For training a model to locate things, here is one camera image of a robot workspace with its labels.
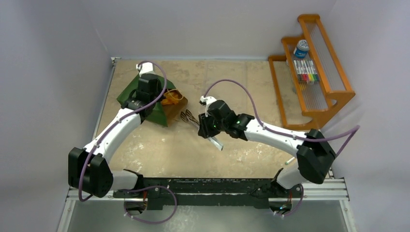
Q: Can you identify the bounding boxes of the green capped white marker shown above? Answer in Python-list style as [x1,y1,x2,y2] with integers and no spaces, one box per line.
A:
[285,157,295,165]

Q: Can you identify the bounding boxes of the blue white jar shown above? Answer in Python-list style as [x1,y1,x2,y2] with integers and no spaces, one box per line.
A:
[293,40,310,59]

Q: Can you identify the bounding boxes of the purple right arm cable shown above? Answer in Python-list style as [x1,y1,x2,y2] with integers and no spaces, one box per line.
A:
[203,79,361,158]

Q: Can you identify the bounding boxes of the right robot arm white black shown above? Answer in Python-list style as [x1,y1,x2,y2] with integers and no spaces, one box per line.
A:
[198,96,336,197]

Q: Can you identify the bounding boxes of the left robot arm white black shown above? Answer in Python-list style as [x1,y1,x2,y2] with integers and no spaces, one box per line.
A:
[68,73,165,198]

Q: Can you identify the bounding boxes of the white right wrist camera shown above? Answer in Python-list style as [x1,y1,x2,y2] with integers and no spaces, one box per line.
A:
[199,96,217,117]

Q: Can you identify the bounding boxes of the set of coloured markers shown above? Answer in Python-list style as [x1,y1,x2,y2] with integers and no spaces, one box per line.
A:
[293,59,320,84]

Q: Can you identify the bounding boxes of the green brown paper bag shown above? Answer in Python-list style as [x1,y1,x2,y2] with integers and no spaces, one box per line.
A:
[117,75,188,127]

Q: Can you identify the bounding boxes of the metal tongs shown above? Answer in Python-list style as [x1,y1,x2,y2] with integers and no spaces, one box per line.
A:
[180,109,224,151]

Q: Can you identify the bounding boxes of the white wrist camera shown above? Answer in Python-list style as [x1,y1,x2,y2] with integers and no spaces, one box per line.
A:
[199,96,217,117]
[136,62,156,76]

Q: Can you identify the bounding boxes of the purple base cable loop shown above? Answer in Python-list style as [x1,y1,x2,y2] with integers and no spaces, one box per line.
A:
[123,183,179,224]

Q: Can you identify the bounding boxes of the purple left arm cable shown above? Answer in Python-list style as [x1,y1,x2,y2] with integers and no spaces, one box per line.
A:
[77,60,168,203]

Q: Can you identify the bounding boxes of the clear plastic tray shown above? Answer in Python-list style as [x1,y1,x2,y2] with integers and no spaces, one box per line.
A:
[202,60,248,114]

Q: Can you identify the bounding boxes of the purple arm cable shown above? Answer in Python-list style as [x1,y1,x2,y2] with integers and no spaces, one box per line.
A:
[203,79,361,158]
[77,60,168,203]

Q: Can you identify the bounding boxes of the orange wooden rack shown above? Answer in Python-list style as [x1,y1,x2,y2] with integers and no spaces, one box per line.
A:
[268,14,355,131]

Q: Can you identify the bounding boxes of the orange braided fake bread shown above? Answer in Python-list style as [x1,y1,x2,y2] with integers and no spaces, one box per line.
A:
[161,89,184,105]

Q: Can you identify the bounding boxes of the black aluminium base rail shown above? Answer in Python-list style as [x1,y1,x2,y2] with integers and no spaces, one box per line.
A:
[65,177,350,212]

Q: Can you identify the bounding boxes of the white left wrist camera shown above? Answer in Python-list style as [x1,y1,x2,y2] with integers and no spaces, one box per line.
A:
[136,62,156,76]

